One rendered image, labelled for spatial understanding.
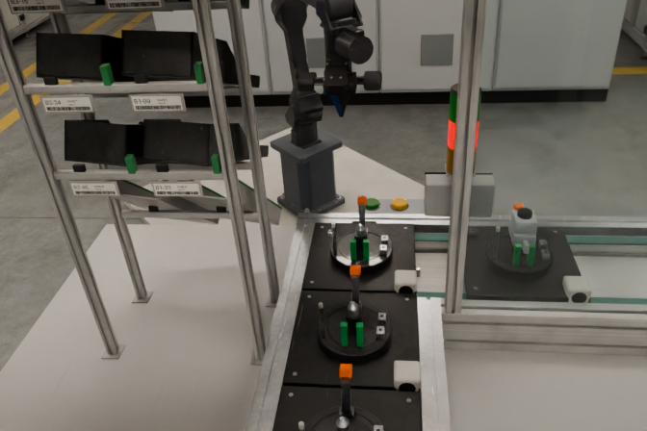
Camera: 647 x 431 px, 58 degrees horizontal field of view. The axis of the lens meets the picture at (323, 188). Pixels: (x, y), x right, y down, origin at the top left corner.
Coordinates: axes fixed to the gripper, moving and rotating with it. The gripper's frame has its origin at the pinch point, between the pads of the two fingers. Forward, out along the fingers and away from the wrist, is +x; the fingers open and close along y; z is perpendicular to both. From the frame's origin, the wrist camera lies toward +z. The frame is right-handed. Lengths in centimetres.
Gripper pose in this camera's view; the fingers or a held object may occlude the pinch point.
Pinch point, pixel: (340, 102)
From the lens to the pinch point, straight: 135.3
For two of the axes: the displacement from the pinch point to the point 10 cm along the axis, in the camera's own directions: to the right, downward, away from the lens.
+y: 9.9, 0.0, -1.3
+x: 0.6, 8.5, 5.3
